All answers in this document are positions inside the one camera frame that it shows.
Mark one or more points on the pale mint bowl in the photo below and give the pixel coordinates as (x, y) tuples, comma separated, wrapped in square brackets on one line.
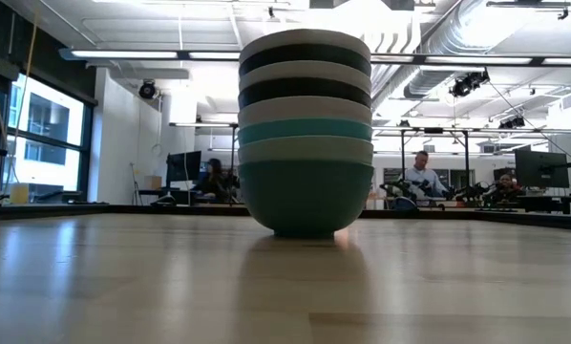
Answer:
[(304, 149)]

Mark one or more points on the teal bowl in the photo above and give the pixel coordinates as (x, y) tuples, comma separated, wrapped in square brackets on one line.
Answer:
[(304, 128), (304, 200)]

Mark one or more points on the black bowl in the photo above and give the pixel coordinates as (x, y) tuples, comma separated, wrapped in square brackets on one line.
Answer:
[(304, 52), (304, 87)]

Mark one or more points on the background black robot arm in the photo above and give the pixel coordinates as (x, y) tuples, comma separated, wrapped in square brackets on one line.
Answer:
[(400, 203)]

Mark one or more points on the person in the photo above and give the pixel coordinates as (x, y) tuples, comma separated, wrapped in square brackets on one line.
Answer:
[(424, 179), (505, 184), (214, 181)]

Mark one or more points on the black computer monitor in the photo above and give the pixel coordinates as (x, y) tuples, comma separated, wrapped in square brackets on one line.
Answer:
[(184, 167), (541, 168)]

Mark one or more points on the cardboard box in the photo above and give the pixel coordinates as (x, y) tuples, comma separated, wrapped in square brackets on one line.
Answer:
[(153, 182)]

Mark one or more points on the long ceiling light bar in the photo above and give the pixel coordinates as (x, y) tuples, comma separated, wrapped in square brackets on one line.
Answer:
[(123, 54)]

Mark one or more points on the black hanging spotlight cluster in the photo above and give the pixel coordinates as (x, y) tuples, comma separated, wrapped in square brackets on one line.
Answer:
[(467, 85)]

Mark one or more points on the large window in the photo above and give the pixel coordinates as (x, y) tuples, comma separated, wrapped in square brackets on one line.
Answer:
[(47, 119)]

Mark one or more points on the yellow bin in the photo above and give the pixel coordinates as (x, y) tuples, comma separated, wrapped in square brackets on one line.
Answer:
[(19, 194)]

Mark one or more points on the background black rig frame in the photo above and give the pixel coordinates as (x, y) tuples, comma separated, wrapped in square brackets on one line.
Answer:
[(402, 157)]

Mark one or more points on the silver ventilation duct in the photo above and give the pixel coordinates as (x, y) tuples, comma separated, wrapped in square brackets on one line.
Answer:
[(457, 28)]

